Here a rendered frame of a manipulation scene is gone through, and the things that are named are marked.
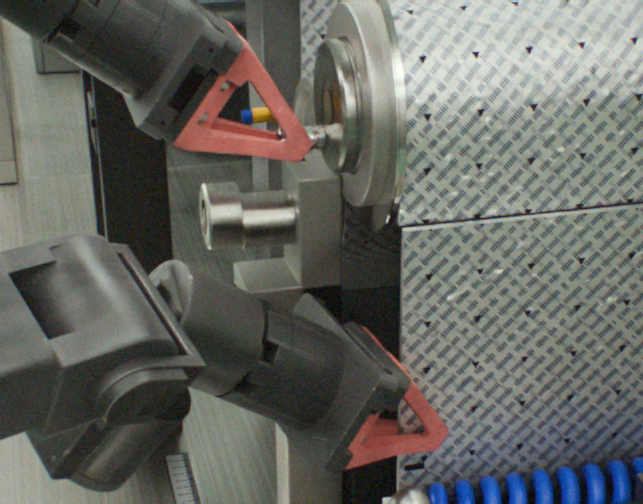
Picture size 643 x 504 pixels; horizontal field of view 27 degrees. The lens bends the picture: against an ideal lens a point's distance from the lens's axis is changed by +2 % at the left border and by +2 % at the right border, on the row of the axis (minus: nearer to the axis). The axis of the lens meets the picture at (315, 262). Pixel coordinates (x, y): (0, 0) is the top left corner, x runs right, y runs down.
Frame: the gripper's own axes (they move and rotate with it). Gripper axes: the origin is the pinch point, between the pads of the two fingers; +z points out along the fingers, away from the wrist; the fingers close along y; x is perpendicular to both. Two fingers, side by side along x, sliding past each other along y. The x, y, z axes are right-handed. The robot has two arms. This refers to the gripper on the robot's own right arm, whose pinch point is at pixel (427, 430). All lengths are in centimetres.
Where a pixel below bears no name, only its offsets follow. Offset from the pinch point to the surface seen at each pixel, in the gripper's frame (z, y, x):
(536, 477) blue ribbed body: 5.9, 3.2, 1.0
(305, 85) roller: -7.6, -20.4, 12.4
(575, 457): 8.9, 2.0, 2.8
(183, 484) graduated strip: 4.9, -25.5, -19.4
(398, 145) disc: -12.1, -0.6, 13.3
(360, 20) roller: -14.9, -6.1, 17.7
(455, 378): -0.9, 0.5, 3.6
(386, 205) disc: -9.5, -2.3, 10.1
